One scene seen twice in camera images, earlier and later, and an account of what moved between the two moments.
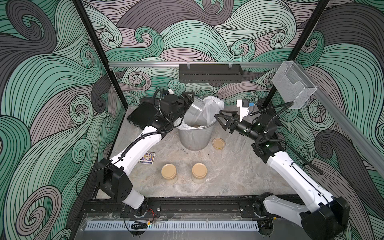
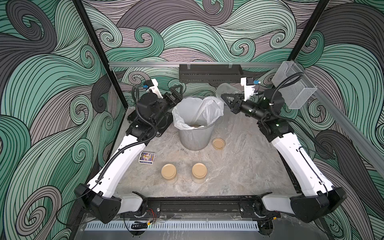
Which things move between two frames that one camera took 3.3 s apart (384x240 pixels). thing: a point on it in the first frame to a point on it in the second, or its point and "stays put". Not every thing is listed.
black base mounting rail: x=176 y=207 stays put
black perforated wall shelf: x=210 y=73 stays put
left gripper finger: x=188 y=97 to x=178 y=89
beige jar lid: x=218 y=143 stays put
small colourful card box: x=148 y=158 stays put
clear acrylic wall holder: x=294 y=86 stays put
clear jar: x=196 y=107 to x=226 y=88
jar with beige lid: x=199 y=173 stays put
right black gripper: x=233 y=126 to x=236 y=106
